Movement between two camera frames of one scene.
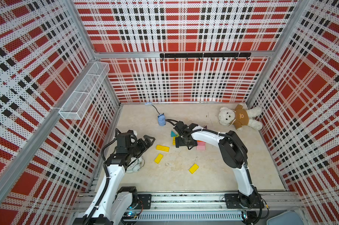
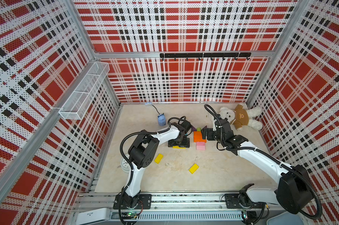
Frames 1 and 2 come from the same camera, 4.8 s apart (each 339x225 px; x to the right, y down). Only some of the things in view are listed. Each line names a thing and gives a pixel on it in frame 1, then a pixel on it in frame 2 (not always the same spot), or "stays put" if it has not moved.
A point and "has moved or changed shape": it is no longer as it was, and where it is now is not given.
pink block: (201, 147) stays put
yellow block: (162, 148) has moved or changed shape
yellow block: (194, 168) stays put
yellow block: (158, 158) stays put
